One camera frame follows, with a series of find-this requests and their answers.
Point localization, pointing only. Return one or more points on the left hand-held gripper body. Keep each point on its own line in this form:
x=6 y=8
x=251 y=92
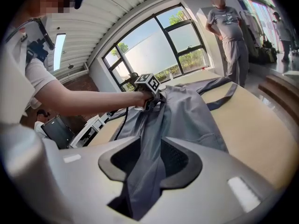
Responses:
x=147 y=81

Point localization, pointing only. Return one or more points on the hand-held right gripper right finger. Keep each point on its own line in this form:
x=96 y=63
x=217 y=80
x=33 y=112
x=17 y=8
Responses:
x=210 y=195

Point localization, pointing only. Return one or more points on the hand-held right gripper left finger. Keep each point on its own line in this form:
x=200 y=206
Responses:
x=81 y=171

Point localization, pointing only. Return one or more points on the grey robe garment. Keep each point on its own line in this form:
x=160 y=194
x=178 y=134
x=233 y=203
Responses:
x=182 y=115

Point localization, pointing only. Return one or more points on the person's left forearm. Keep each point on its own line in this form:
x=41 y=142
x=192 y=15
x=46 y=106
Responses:
x=93 y=101

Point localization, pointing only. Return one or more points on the white spray bottle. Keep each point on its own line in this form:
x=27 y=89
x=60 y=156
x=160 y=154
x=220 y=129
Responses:
x=171 y=76

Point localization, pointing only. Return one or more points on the black framed window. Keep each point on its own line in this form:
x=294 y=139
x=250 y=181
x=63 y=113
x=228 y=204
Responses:
x=149 y=48

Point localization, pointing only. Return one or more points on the white table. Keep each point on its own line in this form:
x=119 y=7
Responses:
x=93 y=127

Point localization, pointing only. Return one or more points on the black monitor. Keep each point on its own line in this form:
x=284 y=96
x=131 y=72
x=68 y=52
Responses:
x=57 y=132

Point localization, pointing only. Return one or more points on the ceiling light panel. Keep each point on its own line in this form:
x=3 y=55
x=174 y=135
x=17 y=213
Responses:
x=59 y=51

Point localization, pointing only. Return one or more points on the person's white t-shirt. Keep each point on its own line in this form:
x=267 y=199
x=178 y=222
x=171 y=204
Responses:
x=14 y=78

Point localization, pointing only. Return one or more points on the hanging clothes rack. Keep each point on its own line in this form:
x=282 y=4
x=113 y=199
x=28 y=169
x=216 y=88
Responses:
x=252 y=31

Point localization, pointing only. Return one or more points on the dark bags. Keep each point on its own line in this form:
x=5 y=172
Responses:
x=264 y=55

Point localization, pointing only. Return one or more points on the person's head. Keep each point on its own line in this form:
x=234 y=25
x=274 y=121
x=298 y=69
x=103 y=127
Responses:
x=51 y=1

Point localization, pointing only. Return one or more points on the blue wall sign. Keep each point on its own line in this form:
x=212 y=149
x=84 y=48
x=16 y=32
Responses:
x=241 y=3

